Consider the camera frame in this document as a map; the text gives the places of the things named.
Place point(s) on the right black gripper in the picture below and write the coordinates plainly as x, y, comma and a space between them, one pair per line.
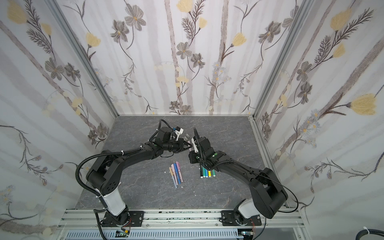
198, 145

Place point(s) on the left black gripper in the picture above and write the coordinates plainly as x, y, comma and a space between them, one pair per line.
181, 145

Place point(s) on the purple pink pen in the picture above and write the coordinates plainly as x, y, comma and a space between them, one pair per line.
179, 171

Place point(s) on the blue pen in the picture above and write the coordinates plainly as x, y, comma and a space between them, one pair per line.
177, 173

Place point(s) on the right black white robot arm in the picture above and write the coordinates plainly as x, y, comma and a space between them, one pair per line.
267, 194

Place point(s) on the light pink pen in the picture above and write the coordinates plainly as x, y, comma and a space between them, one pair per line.
174, 174

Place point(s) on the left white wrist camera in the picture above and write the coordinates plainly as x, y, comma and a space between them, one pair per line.
177, 132

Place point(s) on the grey ventilated cable duct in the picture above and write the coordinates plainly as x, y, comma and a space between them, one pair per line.
177, 234

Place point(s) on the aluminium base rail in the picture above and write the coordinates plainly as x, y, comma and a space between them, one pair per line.
82, 224

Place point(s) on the black hose corner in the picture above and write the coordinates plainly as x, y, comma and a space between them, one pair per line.
365, 231

